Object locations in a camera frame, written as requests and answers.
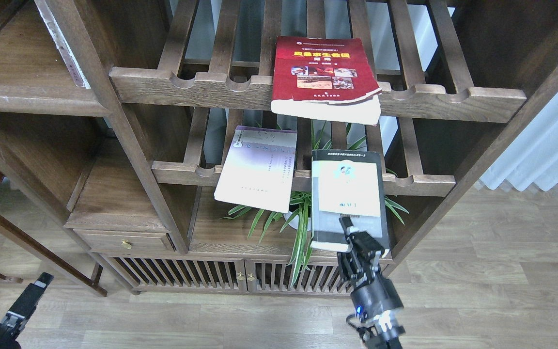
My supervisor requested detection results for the dark wooden side furniture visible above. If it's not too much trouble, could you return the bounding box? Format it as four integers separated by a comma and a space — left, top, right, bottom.
0, 172, 107, 297

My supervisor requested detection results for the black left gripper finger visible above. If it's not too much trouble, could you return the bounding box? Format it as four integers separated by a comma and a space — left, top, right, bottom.
0, 272, 55, 332

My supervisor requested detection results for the white plant pot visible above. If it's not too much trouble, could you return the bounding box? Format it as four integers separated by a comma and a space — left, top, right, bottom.
283, 211, 312, 231

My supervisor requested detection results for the white lavender book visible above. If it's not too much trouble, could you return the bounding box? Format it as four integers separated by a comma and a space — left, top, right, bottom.
214, 126, 297, 213

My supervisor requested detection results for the white pleated curtain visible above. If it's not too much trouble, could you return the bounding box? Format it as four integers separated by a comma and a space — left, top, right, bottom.
480, 92, 558, 191

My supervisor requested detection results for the red cover book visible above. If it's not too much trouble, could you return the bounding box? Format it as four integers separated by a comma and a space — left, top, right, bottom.
271, 36, 382, 125

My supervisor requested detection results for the brass drawer knob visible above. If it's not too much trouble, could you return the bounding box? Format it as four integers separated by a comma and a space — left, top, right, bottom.
121, 240, 132, 250

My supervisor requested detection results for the green spider plant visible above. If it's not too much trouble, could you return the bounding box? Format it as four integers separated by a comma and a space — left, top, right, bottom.
222, 122, 409, 287

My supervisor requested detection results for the dark wooden bookshelf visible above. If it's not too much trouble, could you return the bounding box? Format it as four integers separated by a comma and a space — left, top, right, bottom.
0, 0, 558, 295

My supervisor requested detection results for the black yellow cover book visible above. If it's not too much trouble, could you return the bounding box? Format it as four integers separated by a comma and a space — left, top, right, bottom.
310, 149, 390, 258

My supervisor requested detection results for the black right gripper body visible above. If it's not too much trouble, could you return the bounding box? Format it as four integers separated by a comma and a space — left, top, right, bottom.
350, 276, 403, 323

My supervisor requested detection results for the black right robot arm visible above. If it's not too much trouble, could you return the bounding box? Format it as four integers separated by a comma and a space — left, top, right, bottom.
337, 217, 405, 349

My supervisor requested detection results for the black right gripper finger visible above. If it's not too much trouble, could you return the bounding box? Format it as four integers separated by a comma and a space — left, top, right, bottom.
339, 217, 386, 281
337, 251, 365, 291

